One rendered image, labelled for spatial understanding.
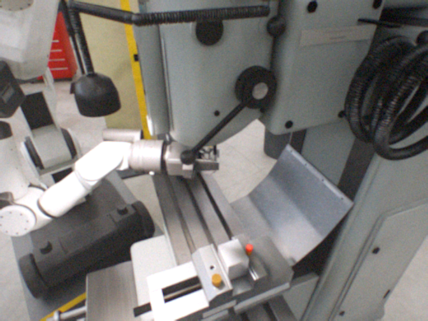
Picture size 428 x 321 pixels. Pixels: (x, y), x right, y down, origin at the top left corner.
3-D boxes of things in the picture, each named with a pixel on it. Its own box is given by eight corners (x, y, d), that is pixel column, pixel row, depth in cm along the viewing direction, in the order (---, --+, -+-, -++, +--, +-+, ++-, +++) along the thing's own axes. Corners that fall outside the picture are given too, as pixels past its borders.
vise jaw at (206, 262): (208, 307, 60) (208, 298, 57) (191, 260, 69) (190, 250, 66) (232, 297, 61) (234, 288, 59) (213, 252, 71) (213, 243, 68)
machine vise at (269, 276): (160, 348, 59) (154, 327, 53) (148, 286, 70) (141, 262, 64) (293, 290, 70) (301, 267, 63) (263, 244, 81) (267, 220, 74)
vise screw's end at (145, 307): (135, 318, 61) (133, 314, 60) (134, 311, 62) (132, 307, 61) (152, 311, 62) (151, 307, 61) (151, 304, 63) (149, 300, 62)
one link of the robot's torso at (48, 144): (32, 163, 115) (-24, 48, 90) (74, 148, 123) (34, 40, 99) (38, 179, 104) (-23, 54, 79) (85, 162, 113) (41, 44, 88)
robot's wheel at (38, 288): (32, 274, 131) (14, 249, 119) (43, 269, 133) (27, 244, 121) (41, 307, 118) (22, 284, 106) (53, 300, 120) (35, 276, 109)
